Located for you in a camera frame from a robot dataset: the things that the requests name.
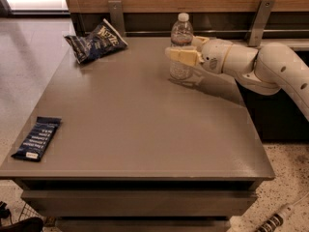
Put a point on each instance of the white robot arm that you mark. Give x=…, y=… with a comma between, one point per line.
x=265, y=70

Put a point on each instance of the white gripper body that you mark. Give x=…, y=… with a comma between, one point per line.
x=212, y=56

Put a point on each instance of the blue kettle chips bag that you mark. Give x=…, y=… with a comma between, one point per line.
x=103, y=40

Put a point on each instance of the grey drawer cabinet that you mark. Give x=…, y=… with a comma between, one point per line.
x=138, y=153

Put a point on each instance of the clear plastic water bottle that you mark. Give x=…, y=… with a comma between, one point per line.
x=181, y=35

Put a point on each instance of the white power strip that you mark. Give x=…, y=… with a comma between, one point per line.
x=278, y=218

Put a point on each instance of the right metal bracket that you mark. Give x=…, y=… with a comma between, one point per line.
x=258, y=25

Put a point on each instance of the metal bracket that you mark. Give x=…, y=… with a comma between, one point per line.
x=258, y=25
x=115, y=9

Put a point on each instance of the dark bag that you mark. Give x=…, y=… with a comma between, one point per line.
x=32, y=224

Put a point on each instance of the blue rxbar blueberry bar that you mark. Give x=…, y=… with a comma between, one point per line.
x=37, y=140

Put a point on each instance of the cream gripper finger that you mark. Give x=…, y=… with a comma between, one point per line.
x=188, y=55
x=199, y=41

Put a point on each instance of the left metal bracket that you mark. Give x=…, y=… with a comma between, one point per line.
x=115, y=9

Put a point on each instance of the wire basket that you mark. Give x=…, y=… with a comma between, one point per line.
x=28, y=212

